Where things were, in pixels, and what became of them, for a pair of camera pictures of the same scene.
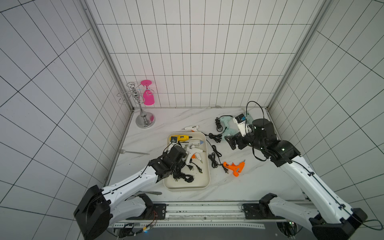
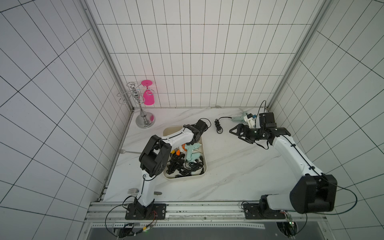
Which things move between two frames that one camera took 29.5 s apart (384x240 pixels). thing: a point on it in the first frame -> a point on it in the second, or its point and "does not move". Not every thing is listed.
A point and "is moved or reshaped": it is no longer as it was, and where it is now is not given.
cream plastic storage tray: (190, 153) is moved or reshaped
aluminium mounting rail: (206, 214) does not move
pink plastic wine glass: (148, 97) does not move
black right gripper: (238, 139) -> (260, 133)
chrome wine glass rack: (144, 120) does not move
